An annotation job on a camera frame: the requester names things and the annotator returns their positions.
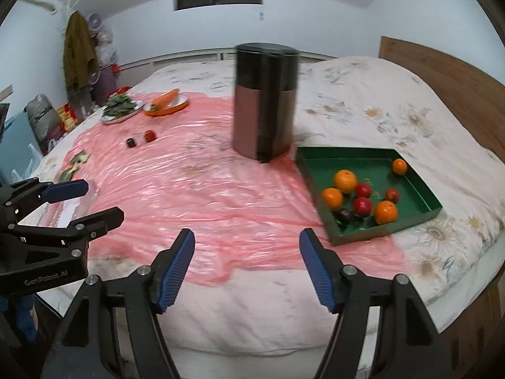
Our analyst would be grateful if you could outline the green tray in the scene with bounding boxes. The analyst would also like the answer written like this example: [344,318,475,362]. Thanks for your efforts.
[296,146,443,246]

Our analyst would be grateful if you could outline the person's left hand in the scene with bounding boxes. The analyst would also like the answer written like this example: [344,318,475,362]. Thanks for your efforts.
[0,295,37,342]

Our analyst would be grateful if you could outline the white wall pipe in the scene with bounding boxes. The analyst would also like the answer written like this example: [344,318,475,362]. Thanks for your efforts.
[20,0,58,13]

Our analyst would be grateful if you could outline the purple bin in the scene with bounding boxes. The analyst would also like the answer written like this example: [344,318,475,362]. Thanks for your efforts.
[92,69,117,105]

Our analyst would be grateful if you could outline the black copper electric kettle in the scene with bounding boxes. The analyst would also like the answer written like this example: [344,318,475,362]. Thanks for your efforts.
[231,43,300,163]

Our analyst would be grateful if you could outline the leafy greens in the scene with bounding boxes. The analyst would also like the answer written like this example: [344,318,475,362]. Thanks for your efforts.
[103,93,139,118]

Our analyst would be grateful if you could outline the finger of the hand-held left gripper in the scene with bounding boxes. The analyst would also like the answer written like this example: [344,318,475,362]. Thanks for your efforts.
[0,179,89,216]
[12,206,125,246]

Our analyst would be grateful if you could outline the clear plastic bags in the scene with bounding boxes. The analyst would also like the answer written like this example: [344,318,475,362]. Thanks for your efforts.
[97,27,119,66]

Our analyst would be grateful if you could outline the red packages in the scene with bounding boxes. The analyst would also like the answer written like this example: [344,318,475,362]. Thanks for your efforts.
[55,103,81,131]

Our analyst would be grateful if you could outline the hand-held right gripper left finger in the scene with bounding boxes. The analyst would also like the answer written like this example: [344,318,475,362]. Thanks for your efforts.
[41,228,196,379]

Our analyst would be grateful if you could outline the pink plastic sheet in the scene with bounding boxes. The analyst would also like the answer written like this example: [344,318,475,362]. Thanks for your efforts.
[41,92,407,287]

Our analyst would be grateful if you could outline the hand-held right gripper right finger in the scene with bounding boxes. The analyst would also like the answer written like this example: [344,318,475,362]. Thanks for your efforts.
[299,228,450,379]

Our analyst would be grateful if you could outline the white coat rack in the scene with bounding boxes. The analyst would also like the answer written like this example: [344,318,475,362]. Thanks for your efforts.
[53,0,80,20]

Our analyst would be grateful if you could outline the white plastic bag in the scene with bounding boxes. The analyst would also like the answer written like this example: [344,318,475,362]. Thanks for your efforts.
[12,142,42,178]

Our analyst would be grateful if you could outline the orange rimmed plate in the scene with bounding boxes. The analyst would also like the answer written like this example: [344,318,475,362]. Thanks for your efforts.
[143,95,190,117]

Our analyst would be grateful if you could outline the olive coat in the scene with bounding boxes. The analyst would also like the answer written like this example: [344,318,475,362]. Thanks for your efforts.
[63,11,99,89]

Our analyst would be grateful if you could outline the grey bag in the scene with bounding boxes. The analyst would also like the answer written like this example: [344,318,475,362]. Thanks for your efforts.
[24,94,60,143]

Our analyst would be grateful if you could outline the white plate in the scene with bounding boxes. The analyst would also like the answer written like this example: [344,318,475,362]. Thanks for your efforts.
[100,100,145,125]

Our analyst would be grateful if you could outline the wooden bed headboard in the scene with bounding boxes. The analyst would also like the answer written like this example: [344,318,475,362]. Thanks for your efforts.
[379,35,505,162]

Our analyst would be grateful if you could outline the carrot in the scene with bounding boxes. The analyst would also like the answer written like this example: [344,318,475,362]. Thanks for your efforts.
[149,88,180,111]

